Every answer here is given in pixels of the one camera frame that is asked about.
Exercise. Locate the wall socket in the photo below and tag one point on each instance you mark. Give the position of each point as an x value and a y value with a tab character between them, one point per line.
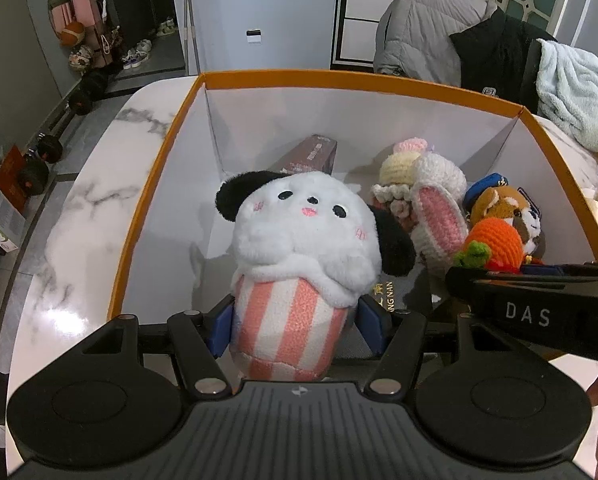
253	35

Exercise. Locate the red panda plush toy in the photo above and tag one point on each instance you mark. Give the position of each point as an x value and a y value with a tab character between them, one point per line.
509	205

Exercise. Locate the dark printed box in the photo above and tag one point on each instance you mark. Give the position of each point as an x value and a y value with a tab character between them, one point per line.
394	300

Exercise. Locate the grey padded jacket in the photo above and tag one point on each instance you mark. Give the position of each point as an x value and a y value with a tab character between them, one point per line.
419	25

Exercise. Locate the patterned ball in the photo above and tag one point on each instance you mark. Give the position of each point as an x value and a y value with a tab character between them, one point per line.
81	57

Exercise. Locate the light blue fleece blanket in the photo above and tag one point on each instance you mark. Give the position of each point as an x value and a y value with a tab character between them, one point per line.
574	90

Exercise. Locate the orange-rimmed white storage box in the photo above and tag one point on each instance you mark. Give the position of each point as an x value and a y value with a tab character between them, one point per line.
179	185

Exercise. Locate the crochet bunny doll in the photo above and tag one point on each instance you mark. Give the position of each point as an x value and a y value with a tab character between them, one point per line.
436	180

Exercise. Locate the orange crochet carrot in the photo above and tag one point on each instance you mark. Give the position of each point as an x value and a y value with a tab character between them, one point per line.
496	242

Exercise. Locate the pair of light shoes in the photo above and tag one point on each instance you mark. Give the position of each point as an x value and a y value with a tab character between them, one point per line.
136	54
165	26

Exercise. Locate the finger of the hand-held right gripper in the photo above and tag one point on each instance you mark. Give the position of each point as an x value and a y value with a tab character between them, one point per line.
594	269
461	280

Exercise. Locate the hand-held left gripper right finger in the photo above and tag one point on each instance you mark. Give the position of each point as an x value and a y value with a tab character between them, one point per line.
374	327

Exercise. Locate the brown cardboard box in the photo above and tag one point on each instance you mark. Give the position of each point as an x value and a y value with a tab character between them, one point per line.
10	175

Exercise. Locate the dark speckled photo card box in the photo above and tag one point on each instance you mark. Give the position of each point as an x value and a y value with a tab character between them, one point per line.
311	152

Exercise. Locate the white plush with pink stripes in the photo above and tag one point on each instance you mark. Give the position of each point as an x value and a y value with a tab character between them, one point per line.
299	240

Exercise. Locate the white drawer cabinet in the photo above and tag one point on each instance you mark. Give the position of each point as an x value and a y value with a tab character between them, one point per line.
359	20

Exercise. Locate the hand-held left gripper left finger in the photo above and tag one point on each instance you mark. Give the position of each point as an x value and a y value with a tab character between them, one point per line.
221	330

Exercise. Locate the basketball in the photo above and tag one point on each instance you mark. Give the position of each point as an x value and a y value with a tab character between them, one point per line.
71	33

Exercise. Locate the pink storage boxes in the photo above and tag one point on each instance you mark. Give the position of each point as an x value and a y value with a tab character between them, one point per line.
76	12

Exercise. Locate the black jacket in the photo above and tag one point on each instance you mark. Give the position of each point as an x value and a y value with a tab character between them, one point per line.
499	55

